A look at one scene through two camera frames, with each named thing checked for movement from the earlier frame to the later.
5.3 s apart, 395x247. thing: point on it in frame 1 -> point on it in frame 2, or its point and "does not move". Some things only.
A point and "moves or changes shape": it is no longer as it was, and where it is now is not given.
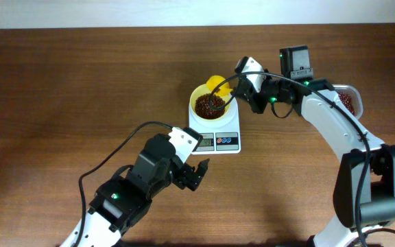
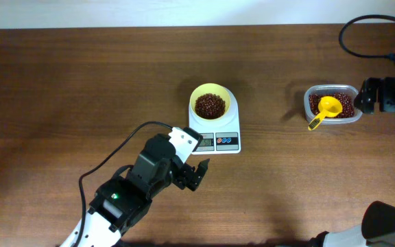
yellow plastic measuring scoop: [224, 88] moves or changes shape
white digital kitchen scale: [221, 136] does not move
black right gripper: [246, 88] -> [384, 86]
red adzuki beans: [204, 110] does not move
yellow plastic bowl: [200, 90] does not move
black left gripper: [182, 178] does not move
